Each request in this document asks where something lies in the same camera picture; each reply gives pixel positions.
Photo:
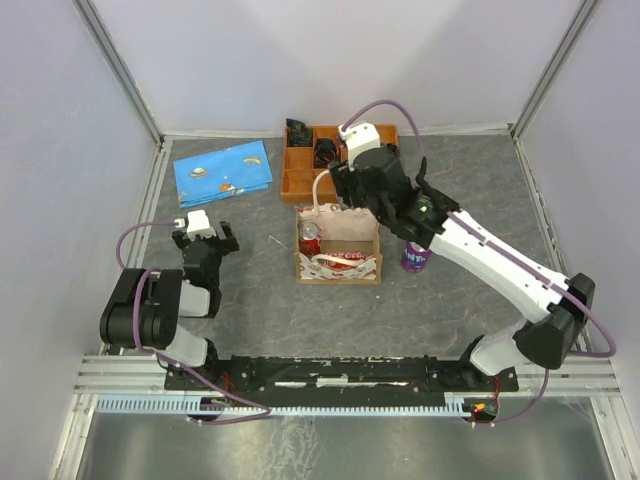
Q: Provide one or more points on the red soda can rear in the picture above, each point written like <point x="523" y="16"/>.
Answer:
<point x="309" y="237"/>

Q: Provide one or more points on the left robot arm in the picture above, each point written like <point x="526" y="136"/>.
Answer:
<point x="143" y="310"/>

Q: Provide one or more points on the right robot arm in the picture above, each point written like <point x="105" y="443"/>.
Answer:
<point x="555" y="307"/>

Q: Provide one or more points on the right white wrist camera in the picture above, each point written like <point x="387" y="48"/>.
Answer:
<point x="358" y="139"/>

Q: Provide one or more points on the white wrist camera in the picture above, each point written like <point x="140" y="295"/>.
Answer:
<point x="196" y="225"/>
<point x="358" y="139"/>

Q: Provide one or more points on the canvas tote bag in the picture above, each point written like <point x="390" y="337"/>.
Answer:
<point x="342" y="230"/>

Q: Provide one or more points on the aluminium frame rail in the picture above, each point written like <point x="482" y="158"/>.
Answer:
<point x="120" y="375"/>

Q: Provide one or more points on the purple soda can front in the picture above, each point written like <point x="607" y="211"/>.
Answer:
<point x="414" y="258"/>

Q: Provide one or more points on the wooden compartment tray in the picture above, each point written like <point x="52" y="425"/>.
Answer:
<point x="299" y="172"/>

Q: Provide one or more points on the red soda can front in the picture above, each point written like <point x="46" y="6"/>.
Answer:
<point x="340" y="261"/>

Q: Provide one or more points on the rolled black orange tie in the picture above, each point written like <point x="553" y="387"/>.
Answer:
<point x="326" y="153"/>

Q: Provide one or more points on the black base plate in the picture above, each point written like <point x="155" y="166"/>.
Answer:
<point x="333" y="382"/>

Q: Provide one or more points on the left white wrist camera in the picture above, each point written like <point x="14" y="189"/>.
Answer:
<point x="196" y="225"/>

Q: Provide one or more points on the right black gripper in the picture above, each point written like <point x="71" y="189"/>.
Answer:
<point x="345" y="179"/>

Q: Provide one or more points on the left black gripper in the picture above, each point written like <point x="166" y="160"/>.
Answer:
<point x="225" y="246"/>

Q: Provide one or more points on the red soda can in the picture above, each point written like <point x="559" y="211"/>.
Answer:
<point x="340" y="261"/>
<point x="309" y="237"/>

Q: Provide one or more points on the blue space print cloth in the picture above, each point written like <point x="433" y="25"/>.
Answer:
<point x="221" y="174"/>

